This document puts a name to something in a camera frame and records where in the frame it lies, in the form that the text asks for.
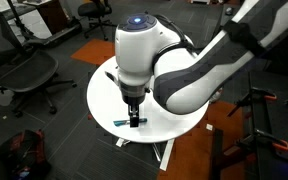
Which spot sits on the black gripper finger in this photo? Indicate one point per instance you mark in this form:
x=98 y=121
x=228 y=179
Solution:
x=131 y=111
x=137 y=120

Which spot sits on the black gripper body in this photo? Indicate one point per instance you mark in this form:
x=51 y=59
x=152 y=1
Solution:
x=134 y=96

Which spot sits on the green marker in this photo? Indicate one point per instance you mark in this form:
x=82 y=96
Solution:
x=120 y=123

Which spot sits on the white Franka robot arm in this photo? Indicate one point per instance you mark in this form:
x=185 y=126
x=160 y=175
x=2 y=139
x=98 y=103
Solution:
x=137 y=50

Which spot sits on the white table base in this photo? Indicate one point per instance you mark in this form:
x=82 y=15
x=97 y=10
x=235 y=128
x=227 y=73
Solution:
x=166 y=155

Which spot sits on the small white floor tag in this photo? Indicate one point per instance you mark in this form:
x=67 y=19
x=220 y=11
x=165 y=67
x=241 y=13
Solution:
x=209 y=126

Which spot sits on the black stand leg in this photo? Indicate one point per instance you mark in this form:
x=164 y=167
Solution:
x=219 y=153

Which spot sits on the black swivel office chair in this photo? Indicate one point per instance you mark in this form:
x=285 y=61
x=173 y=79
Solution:
x=92 y=10

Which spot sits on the black electric scooter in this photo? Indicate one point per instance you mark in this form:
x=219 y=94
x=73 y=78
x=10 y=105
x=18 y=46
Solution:
x=50 y=35

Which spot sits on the black mesh office chair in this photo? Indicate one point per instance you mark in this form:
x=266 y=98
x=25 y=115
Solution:
x=27 y=71

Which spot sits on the red and black bag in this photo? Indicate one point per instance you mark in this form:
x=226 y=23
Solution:
x=24 y=153

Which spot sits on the brown wooden cabinet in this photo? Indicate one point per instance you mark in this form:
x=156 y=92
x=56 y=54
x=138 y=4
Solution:
x=52 y=15

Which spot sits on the white desk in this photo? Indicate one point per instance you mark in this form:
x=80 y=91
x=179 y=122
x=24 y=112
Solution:
x=34 y=23

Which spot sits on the grey computer mouse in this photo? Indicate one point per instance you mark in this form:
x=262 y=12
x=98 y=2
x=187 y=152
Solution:
x=229 y=10

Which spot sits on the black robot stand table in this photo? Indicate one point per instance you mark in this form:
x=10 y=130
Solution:
x=277 y=126

